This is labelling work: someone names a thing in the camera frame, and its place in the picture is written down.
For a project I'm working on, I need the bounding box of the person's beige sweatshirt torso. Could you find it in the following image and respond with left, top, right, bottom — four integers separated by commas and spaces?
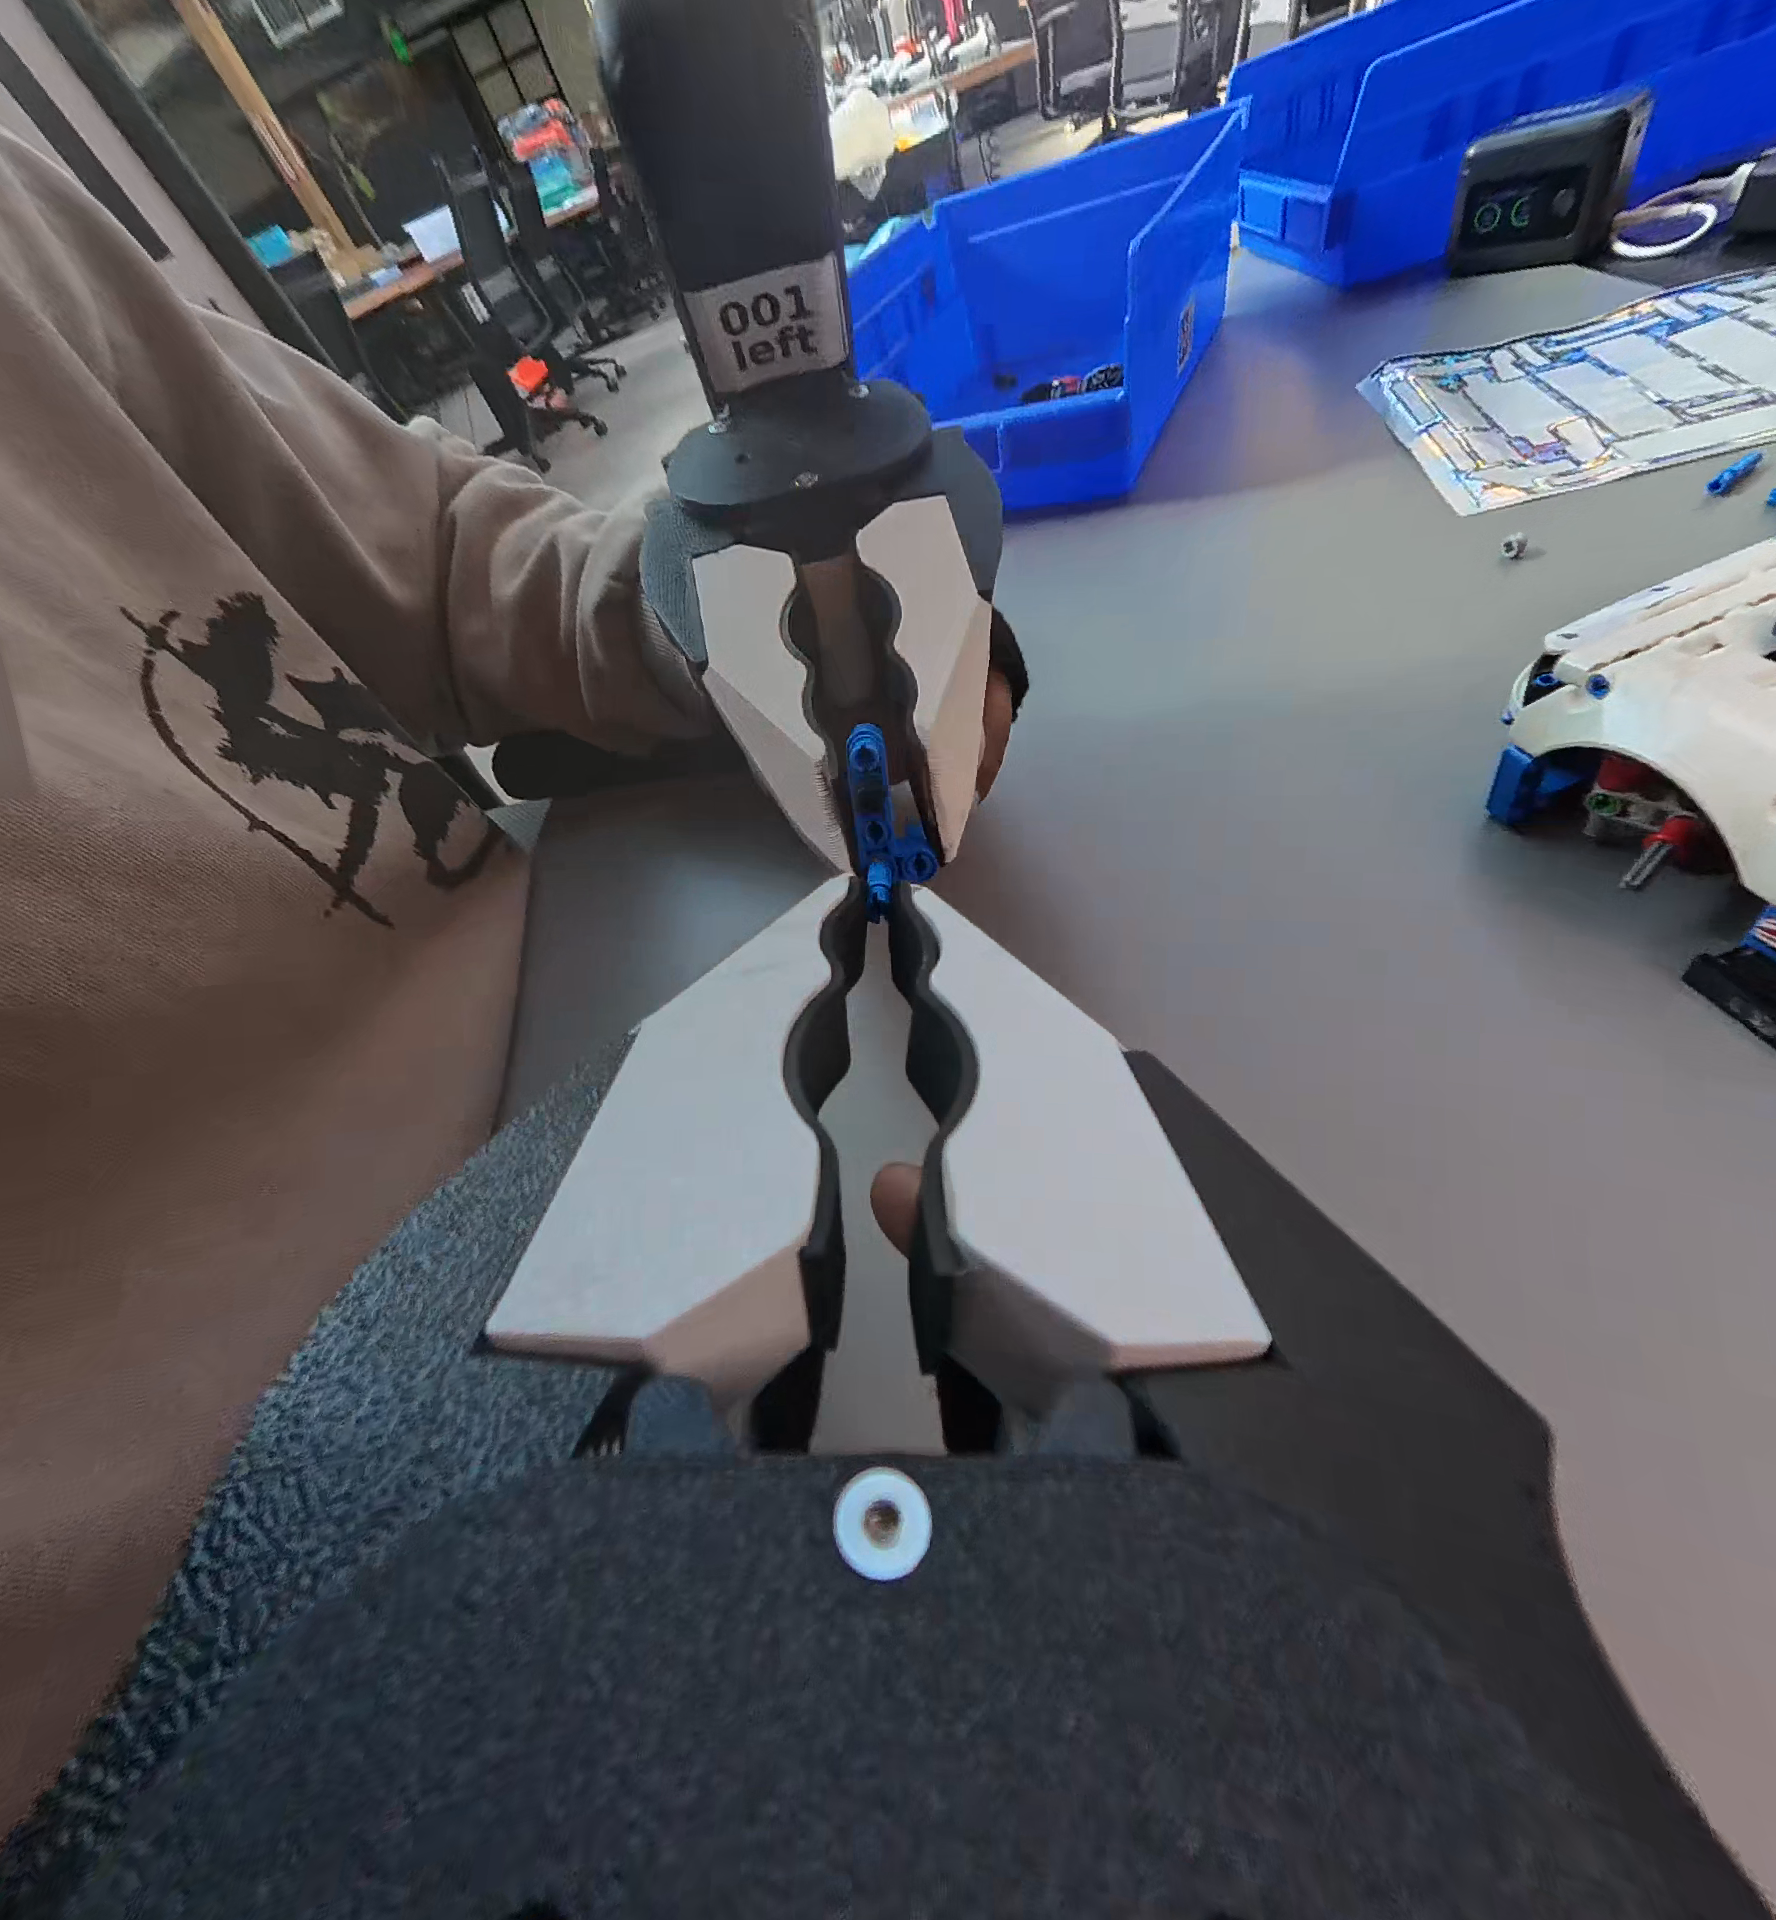
0, 82, 532, 1850

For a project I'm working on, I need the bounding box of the brick race car model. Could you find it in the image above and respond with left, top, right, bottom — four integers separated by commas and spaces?
1485, 509, 1776, 1108

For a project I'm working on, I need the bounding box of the person's left forearm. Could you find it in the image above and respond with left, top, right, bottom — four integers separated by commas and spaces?
227, 301, 713, 756

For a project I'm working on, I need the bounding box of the grey office chair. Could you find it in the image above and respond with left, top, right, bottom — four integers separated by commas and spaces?
438, 748, 554, 859

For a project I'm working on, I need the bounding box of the black power bank with display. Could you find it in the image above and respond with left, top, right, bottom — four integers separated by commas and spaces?
1451, 87, 1656, 279

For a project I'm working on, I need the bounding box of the blue angled brick beam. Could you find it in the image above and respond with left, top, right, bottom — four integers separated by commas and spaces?
843, 724, 944, 886

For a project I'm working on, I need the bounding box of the grey desk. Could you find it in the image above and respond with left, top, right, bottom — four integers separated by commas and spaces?
490, 225, 1776, 1920

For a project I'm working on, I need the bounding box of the person's left hand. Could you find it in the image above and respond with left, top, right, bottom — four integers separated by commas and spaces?
971, 667, 1022, 806

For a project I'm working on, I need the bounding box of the white cable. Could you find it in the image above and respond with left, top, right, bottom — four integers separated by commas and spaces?
1608, 186, 1740, 257

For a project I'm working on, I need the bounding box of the wide blue storage bin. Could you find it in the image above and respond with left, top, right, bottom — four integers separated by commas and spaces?
1225, 0, 1776, 291

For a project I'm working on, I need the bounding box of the printed sticker sheet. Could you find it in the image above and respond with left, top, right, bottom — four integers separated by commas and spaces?
1356, 247, 1776, 517

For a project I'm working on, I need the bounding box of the stack of coloured cloths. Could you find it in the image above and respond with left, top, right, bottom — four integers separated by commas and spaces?
501, 96, 594, 212

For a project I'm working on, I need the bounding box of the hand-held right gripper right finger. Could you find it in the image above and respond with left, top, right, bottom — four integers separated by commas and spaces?
888, 879, 1272, 1449

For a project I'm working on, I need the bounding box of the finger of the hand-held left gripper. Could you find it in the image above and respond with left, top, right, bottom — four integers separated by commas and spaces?
855, 497, 999, 868
693, 544, 860, 875

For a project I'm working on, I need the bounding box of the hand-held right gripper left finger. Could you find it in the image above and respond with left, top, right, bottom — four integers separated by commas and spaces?
483, 873, 881, 1454

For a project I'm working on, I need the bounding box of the black office chair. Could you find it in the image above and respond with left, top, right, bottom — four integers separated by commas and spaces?
436, 150, 630, 471
1034, 0, 1130, 128
1116, 0, 1224, 116

